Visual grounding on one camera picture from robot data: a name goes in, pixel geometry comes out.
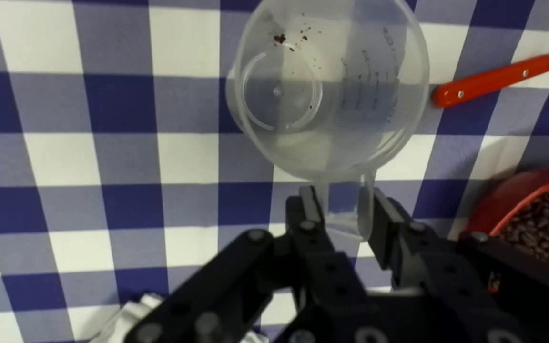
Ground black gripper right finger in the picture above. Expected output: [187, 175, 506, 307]
[369, 187, 549, 343]

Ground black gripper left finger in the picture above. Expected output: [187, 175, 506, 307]
[125, 185, 370, 343]

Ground clear plastic measuring jug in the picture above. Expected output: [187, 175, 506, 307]
[226, 0, 433, 242]

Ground red bowl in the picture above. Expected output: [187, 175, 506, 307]
[468, 166, 549, 282]

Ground coffee beans of bowl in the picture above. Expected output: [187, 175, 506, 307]
[500, 181, 549, 267]

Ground white cloth red stripes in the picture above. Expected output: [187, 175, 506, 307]
[92, 292, 166, 343]

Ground blue white checkered tablecloth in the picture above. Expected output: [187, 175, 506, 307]
[0, 0, 549, 343]

